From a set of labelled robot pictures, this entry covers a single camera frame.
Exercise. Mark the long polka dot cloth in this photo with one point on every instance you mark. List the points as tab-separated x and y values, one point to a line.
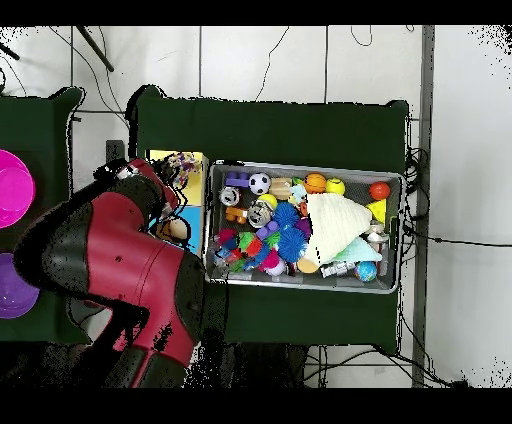
182	166

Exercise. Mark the cream knitted cloth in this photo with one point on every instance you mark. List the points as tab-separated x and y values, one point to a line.
336	224

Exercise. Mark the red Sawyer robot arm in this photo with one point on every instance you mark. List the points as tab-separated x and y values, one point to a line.
112	264

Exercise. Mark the wooden box with three holes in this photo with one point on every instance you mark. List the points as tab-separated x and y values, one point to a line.
194	192

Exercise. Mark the clear mesh bin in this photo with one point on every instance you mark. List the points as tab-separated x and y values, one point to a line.
384	282

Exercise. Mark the crushed red drink can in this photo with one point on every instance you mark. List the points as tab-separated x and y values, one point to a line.
229	196

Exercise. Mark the black and white soccer ball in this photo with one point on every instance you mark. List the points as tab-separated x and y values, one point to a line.
260	183

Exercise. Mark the yellow tennis ball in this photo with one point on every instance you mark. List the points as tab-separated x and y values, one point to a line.
267	202

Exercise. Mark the blue spiky rubber ball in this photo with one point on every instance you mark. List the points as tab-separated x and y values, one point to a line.
292	246
286	214

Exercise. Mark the pink plastic bowl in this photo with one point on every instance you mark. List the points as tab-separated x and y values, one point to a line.
14	188

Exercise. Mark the black rod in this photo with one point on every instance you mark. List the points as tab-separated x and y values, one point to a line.
94	48

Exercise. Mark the orange toy basketball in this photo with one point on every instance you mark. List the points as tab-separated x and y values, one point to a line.
315	182

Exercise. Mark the yellow smiley ball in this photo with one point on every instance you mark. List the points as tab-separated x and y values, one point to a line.
335	186

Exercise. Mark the purple plastic bowl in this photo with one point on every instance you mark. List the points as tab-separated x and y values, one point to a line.
12	292

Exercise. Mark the mint green cloth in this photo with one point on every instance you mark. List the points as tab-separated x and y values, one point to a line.
362	252

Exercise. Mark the red ball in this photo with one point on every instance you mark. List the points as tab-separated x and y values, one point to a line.
379	190

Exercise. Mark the yellow cheese wedge toy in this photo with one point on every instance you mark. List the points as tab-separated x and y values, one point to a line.
378	210

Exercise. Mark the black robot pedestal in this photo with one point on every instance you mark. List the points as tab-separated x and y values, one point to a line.
264	366

